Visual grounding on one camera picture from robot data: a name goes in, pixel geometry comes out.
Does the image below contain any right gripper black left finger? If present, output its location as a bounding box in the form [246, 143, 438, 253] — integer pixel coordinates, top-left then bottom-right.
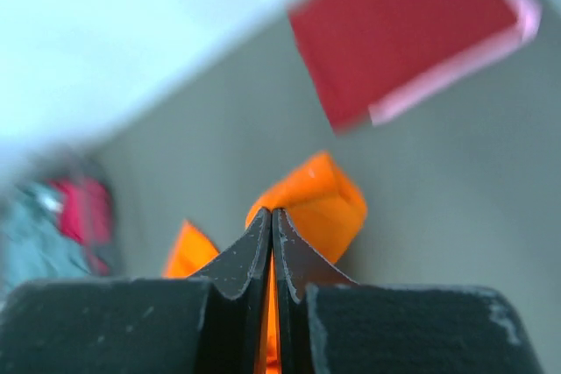
[1, 209, 271, 373]

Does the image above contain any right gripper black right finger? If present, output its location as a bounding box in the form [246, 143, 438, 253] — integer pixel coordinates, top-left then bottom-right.
[272, 209, 542, 374]

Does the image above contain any orange t shirt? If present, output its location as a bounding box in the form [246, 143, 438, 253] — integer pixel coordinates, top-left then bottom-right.
[160, 150, 367, 374]

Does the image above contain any magenta t shirt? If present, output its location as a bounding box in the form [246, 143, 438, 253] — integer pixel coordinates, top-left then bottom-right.
[47, 176, 117, 276]

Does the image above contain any grey blue t shirt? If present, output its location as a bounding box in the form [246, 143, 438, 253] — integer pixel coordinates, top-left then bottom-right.
[1, 182, 92, 296]

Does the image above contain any folded dark red t shirt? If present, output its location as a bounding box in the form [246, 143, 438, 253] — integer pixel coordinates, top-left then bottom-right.
[289, 0, 517, 131]

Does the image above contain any folded pink t shirt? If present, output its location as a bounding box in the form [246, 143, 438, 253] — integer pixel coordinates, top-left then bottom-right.
[368, 0, 542, 125]

